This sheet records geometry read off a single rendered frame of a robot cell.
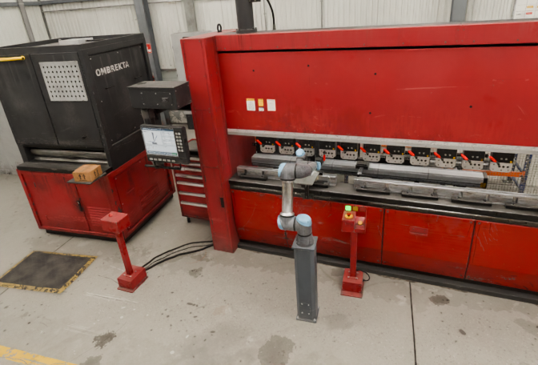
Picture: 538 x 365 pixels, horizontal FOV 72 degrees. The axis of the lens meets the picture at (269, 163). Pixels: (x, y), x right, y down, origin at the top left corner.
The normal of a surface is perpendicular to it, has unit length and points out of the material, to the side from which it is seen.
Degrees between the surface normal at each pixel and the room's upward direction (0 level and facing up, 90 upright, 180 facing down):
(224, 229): 90
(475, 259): 90
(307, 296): 90
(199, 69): 90
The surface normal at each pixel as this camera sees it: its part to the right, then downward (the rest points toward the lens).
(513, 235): -0.37, 0.41
